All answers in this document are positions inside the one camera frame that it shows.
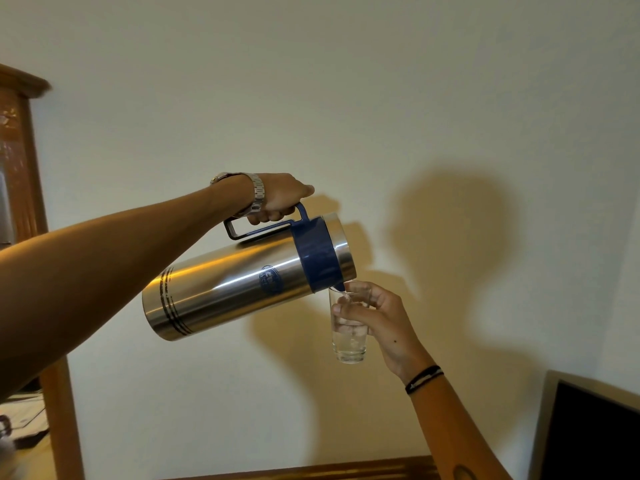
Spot person's left hand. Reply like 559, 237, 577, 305
247, 173, 316, 226

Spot person's right hand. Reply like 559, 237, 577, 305
331, 281, 437, 385

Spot clear drinking glass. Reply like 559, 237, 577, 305
328, 280, 373, 365

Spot steel jug with blue handle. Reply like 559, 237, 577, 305
142, 202, 357, 342

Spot person's right forearm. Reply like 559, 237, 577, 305
409, 376, 513, 480

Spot person's left forearm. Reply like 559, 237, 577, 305
0, 175, 256, 401

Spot silver metal wristwatch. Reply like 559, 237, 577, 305
210, 172, 266, 218

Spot brown wooden table edge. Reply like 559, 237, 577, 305
165, 456, 441, 480

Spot white papers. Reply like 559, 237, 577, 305
0, 392, 50, 440

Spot black cord bracelet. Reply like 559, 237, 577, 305
404, 365, 445, 395

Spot black monitor with grey frame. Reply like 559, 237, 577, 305
528, 371, 640, 480

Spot brown wooden mirror frame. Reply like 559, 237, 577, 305
0, 64, 86, 480

